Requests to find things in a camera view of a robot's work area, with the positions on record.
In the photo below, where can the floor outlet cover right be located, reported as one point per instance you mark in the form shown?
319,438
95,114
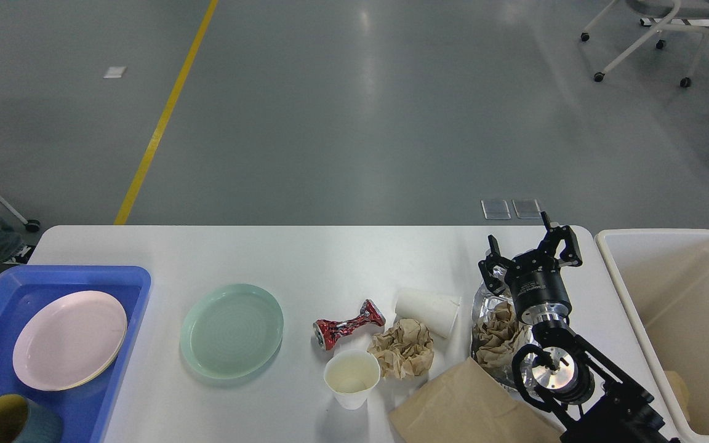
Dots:
529,209

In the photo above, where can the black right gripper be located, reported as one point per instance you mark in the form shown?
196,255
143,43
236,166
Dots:
535,281

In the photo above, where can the white floor tag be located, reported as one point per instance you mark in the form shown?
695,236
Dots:
114,72

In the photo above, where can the lying white paper cup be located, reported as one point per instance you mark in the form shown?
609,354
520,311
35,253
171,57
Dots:
436,310

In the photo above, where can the white office chair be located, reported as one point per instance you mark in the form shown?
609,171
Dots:
666,17

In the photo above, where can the blue plastic tray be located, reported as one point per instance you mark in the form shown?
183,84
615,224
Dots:
24,290

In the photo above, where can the crushed red can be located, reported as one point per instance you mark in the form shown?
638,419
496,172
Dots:
328,332

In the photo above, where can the floor outlet cover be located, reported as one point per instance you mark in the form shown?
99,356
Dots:
529,209
496,209

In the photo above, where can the floor outlet cover left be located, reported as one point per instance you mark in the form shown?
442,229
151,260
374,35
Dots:
496,209

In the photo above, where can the beige plastic bin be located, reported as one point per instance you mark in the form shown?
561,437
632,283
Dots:
662,279

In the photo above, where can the pink plate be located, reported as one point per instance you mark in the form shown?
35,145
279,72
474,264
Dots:
70,341

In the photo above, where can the crumpled brown paper ball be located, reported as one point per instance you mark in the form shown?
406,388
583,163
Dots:
405,350

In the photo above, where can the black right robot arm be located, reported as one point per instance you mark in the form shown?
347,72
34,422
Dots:
559,371

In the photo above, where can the flat brown paper bag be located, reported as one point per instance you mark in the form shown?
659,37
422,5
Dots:
465,404

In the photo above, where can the green plate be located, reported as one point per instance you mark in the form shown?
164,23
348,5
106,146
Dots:
232,332

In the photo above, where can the upright white paper cup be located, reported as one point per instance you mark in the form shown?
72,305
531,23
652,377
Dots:
351,375

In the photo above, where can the crumpled brown paper in bag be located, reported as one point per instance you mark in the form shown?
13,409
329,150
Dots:
498,336

